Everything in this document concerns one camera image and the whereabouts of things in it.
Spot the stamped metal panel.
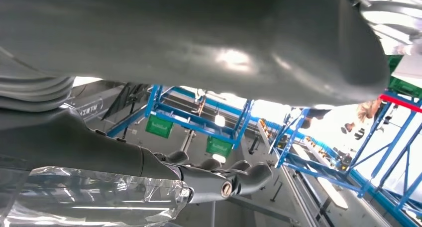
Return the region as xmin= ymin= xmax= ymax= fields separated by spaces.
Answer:
xmin=342 ymin=0 xmax=422 ymax=56

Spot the red rack bar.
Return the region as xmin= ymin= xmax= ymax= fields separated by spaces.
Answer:
xmin=378 ymin=93 xmax=422 ymax=114

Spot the blue storage rack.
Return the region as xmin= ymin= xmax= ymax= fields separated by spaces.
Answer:
xmin=106 ymin=84 xmax=255 ymax=151
xmin=267 ymin=90 xmax=422 ymax=227

